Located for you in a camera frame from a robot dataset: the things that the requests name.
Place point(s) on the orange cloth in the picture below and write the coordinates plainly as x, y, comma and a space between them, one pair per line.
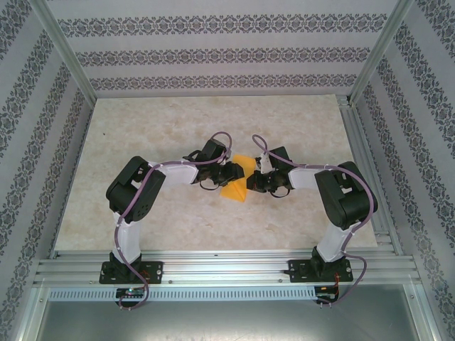
236, 193

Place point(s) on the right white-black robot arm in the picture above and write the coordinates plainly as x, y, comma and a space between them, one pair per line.
332, 241

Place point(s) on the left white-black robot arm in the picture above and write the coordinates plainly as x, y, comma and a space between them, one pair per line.
131, 238

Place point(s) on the grey metal sheet panel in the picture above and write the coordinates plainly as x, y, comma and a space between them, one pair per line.
227, 323

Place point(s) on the small circuit board green light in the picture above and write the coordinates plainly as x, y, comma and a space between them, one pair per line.
131, 292

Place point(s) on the long aluminium base rail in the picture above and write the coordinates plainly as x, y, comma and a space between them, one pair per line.
227, 270

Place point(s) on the aluminium side rail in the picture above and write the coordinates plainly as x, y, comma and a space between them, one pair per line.
371, 184

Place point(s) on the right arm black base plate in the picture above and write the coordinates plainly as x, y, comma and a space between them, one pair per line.
346, 266

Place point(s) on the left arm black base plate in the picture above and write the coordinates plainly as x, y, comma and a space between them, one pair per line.
156, 271

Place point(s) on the aluminium frame post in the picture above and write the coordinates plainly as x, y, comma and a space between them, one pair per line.
428, 312
382, 49
32, 312
67, 49

